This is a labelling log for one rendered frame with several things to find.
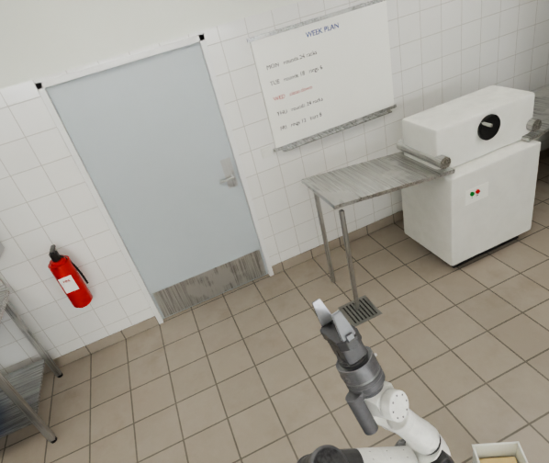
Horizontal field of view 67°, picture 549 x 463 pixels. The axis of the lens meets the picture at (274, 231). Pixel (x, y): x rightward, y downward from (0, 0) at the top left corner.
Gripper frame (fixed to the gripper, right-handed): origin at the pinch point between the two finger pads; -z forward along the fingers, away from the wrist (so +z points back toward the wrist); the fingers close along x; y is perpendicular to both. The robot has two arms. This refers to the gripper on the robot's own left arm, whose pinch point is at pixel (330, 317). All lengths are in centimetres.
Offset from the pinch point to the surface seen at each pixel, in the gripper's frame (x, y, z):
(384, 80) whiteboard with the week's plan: -227, -187, -35
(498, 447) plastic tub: -79, -61, 146
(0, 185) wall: -232, 97, -97
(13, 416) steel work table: -230, 173, 39
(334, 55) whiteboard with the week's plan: -217, -151, -69
